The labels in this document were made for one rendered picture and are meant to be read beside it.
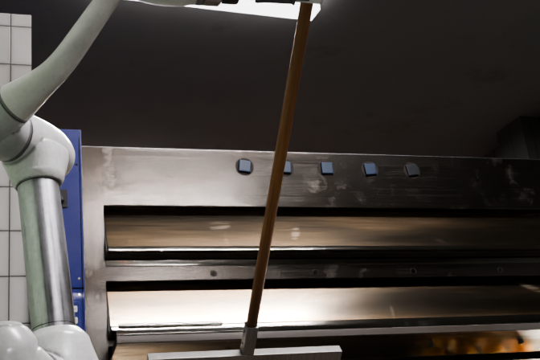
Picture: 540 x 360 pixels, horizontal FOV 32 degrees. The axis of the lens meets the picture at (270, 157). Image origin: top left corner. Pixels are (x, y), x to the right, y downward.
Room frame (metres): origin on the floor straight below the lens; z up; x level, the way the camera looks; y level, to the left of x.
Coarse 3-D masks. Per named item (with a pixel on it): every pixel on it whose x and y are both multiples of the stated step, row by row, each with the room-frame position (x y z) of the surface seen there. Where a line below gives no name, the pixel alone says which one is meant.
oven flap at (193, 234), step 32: (128, 224) 3.00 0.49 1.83; (160, 224) 3.04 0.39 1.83; (192, 224) 3.07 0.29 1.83; (224, 224) 3.11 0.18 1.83; (256, 224) 3.15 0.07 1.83; (288, 224) 3.19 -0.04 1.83; (320, 224) 3.23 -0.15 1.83; (352, 224) 3.27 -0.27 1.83; (384, 224) 3.31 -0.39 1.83; (416, 224) 3.35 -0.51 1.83; (448, 224) 3.40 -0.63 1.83; (480, 224) 3.44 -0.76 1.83; (512, 224) 3.49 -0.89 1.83; (128, 256) 2.97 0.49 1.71; (160, 256) 3.00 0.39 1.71; (192, 256) 3.04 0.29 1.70; (224, 256) 3.08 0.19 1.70; (256, 256) 3.12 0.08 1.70; (288, 256) 3.15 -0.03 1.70; (320, 256) 3.19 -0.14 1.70; (352, 256) 3.23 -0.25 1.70; (384, 256) 3.28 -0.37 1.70; (416, 256) 3.32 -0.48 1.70; (448, 256) 3.36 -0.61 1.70
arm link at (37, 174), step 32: (32, 128) 2.07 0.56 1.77; (32, 160) 2.10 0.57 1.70; (64, 160) 2.17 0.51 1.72; (32, 192) 2.12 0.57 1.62; (32, 224) 2.11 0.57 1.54; (32, 256) 2.11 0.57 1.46; (64, 256) 2.14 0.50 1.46; (32, 288) 2.11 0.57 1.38; (64, 288) 2.13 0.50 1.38; (32, 320) 2.12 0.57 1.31; (64, 320) 2.11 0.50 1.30; (64, 352) 2.06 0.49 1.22
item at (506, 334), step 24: (120, 336) 2.83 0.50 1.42; (144, 336) 2.86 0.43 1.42; (168, 336) 2.88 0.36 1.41; (192, 336) 2.90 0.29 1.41; (216, 336) 2.93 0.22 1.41; (240, 336) 2.95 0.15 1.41; (264, 336) 2.98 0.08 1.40; (288, 336) 3.00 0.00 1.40; (312, 336) 3.03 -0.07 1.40; (336, 336) 3.06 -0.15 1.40; (360, 336) 3.09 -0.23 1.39; (384, 336) 3.13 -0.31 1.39; (408, 336) 3.16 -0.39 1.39; (432, 336) 3.20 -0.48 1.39; (456, 336) 3.24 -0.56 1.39; (480, 336) 3.27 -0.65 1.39; (504, 336) 3.31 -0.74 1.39; (528, 336) 3.35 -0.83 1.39
